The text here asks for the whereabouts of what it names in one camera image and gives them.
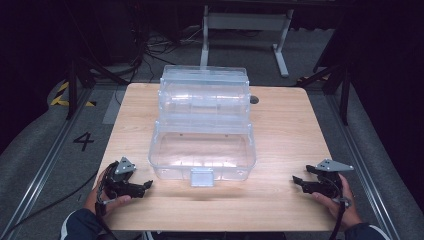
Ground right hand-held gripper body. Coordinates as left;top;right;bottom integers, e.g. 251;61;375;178
304;158;355;207

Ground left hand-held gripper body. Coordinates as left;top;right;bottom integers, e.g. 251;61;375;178
99;156;148;206

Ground clear plastic storage box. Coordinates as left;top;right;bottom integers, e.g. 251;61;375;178
147;64;257;188

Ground person's left hand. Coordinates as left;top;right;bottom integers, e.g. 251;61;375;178
82;168;133;217

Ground person's right hand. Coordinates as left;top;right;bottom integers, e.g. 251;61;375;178
311;173;363;232

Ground black tripod stand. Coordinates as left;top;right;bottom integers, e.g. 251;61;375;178
295;59;355;127
64;54;130;121

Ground left hand-held gripper cable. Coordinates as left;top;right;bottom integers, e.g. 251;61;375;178
94;199;118;240

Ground hand-held gripper cable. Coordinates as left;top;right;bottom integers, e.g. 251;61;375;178
94;199;118;240
329;199;347;240

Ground metal floor rail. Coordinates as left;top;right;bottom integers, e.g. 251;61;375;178
324;93;403;240
0;87;95;240

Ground right hand-held gripper cable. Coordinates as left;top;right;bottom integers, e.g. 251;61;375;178
329;199;347;240

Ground long black floor cable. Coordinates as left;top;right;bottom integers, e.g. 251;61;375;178
0;169;100;240

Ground bundle of black floor cables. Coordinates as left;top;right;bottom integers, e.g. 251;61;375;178
128;26;212;85

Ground white metal table frame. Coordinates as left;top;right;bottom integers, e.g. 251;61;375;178
198;4;295;79

